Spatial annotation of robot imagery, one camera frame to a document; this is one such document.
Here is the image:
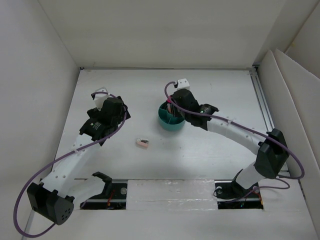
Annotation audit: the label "red translucent pen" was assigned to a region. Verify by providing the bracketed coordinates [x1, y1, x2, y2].
[167, 103, 174, 115]

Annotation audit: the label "pink white mini stapler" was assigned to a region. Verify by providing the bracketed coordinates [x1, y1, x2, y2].
[136, 137, 150, 149]

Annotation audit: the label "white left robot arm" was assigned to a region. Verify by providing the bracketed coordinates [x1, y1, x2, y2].
[26, 96, 130, 225]

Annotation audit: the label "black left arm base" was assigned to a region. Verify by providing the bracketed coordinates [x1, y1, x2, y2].
[80, 172, 128, 210]

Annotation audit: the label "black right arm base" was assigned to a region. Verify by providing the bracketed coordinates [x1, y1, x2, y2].
[213, 170, 264, 210]

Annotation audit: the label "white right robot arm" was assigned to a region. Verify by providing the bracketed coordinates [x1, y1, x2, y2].
[167, 88, 289, 199]

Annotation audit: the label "teal round divided organizer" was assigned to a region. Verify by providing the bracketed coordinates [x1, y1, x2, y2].
[158, 101, 186, 132]

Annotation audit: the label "white foam boards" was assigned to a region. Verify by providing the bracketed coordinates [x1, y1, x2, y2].
[257, 48, 320, 176]

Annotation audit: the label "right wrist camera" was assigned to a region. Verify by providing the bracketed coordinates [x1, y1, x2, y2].
[173, 78, 190, 91]

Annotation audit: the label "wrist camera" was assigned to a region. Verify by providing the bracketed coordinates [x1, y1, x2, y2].
[91, 87, 110, 111]
[173, 78, 190, 91]

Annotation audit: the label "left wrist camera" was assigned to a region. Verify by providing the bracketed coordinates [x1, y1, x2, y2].
[91, 87, 110, 111]

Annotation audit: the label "aluminium rail right side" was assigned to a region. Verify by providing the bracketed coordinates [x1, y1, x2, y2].
[248, 64, 275, 132]

